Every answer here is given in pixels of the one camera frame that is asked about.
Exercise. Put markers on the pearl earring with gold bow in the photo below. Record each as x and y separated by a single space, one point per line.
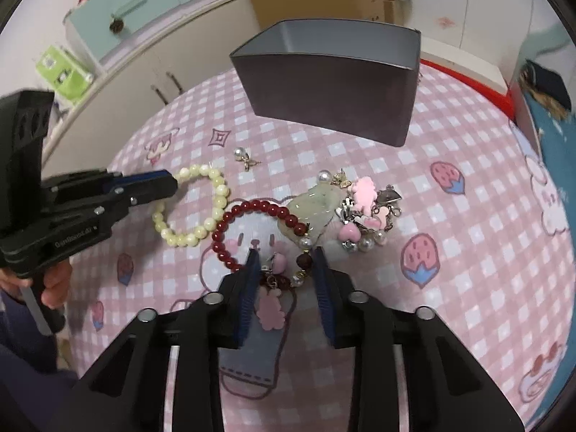
323 175
241 152

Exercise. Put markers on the green box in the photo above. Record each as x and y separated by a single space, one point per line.
65 72

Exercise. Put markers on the teal drawer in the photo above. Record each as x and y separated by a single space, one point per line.
99 18

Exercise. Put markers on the pine cone drawer ornament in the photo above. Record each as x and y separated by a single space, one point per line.
117 25

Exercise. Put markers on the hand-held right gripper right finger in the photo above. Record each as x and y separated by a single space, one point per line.
323 299

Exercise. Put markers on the person's left hand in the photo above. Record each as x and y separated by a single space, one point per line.
56 285

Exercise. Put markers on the pale green jade pendant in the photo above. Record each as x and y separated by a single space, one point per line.
315 207

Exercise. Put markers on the white cabinet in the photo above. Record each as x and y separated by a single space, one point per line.
180 54

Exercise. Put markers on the white bedside step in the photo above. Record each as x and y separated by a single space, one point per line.
468 58

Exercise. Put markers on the grey metal tin box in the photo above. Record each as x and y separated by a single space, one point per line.
333 90

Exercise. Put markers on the pile of small charms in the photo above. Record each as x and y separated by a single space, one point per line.
364 216

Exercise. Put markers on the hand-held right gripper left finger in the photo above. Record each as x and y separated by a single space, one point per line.
250 299

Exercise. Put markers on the pink flower wall sticker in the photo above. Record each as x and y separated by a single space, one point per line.
446 22

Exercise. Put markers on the small cardboard box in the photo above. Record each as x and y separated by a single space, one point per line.
393 11

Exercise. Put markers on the blue printed bedsheet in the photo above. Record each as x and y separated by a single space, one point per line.
558 180

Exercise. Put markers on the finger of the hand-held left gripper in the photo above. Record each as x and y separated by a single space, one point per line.
144 177
148 191

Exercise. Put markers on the dark folded garment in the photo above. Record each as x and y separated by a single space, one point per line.
546 83

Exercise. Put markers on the pink checked cartoon blanket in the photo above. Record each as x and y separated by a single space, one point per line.
450 252

